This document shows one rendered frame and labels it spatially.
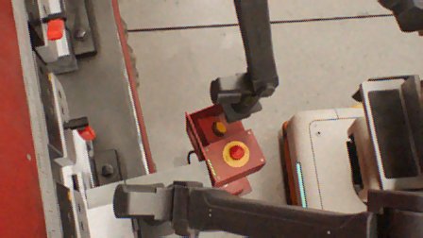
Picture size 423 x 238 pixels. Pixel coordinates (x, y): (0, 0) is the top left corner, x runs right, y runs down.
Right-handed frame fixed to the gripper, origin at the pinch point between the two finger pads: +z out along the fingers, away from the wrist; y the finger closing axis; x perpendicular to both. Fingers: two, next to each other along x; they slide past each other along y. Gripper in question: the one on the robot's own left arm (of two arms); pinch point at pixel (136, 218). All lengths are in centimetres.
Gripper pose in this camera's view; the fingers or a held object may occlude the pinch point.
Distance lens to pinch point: 96.5
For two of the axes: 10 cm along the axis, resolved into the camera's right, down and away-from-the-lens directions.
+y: 2.4, 9.3, -2.6
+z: -4.9, 3.5, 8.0
